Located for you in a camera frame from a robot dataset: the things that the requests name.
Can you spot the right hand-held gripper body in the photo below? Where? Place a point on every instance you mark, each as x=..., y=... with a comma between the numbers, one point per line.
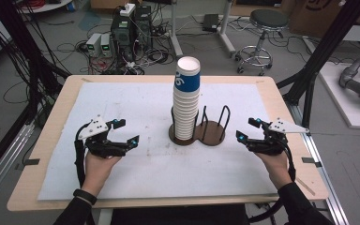
x=275, y=142

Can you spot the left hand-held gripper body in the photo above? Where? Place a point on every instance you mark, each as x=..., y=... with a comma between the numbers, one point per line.
x=95, y=129

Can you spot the stack of nested paper cups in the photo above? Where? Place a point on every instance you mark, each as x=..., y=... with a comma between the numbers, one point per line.
x=186, y=103

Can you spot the person's right hand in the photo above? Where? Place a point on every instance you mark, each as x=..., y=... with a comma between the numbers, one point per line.
x=276, y=170

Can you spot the person's left hand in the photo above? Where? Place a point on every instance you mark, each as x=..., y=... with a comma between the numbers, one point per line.
x=98, y=170

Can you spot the white foam mat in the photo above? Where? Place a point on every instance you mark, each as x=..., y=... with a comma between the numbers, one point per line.
x=122, y=100

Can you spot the black tape piece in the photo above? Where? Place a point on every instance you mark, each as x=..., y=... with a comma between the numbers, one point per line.
x=311, y=161
x=32, y=162

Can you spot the light wooden table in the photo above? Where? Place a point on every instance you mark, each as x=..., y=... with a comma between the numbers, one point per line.
x=54, y=125

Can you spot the black wristband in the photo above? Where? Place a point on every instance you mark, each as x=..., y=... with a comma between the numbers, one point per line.
x=85, y=196

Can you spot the white platform board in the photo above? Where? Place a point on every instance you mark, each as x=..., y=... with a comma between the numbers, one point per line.
x=340, y=106

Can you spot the grey bench power supply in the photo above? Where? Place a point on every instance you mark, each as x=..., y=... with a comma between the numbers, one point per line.
x=93, y=45
x=106, y=45

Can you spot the black computer tower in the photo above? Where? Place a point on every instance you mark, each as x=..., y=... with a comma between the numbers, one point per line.
x=143, y=25
x=122, y=37

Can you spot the white desk leg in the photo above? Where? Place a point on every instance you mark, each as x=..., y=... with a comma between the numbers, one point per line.
x=226, y=37
x=175, y=40

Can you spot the black round stool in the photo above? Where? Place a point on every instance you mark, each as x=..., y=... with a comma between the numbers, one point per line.
x=268, y=18

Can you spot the black flat box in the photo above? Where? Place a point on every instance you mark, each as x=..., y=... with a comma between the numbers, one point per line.
x=211, y=22

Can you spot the white power strip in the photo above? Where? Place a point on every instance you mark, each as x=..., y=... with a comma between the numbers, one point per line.
x=127, y=10

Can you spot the brown cardboard box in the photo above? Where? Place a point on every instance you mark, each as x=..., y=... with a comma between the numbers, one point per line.
x=312, y=15

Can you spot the white round table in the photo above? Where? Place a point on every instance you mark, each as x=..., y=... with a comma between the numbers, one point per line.
x=50, y=7

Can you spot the aluminium rail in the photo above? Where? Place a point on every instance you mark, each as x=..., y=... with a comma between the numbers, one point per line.
x=339, y=212
x=9, y=156

